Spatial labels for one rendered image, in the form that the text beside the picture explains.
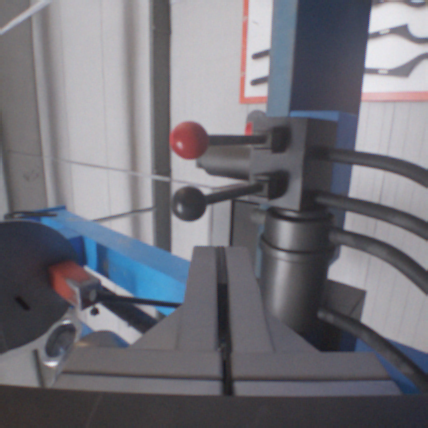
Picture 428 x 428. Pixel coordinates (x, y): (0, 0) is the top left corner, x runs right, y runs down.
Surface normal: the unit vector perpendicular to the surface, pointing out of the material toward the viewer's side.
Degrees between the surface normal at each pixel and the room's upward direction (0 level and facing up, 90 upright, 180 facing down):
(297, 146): 90
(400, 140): 90
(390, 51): 90
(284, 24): 90
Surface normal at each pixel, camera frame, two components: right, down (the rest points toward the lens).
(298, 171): -0.65, 0.18
